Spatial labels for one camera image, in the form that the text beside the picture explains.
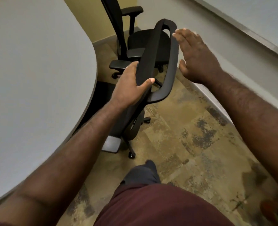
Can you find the grey trouser leg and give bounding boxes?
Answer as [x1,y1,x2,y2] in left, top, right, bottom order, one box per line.
[120,160,162,186]

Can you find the black office chair with armrests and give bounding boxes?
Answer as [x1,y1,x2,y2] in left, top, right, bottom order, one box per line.
[99,0,171,80]

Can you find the person's right forearm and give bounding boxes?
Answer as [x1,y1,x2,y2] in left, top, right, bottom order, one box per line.
[204,69,278,198]

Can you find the person's left forearm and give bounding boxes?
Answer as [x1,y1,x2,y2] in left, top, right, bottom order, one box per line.
[0,99,133,226]

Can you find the maroon shirt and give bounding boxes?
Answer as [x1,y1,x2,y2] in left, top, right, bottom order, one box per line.
[94,183,235,226]

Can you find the wall whiteboard with metal frame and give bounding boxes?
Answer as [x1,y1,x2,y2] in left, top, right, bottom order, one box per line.
[190,0,278,62]

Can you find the dark table pedestal, silver foot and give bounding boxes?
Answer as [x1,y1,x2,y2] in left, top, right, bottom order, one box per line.
[74,81,122,154]

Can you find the person's right hand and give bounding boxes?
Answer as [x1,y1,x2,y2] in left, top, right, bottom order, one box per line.
[172,28,225,84]

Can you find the black mesh-back office chair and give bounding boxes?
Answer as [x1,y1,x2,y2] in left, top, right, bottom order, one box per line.
[108,18,179,159]

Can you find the person's left hand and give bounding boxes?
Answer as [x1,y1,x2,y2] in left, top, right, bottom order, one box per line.
[110,61,155,108]

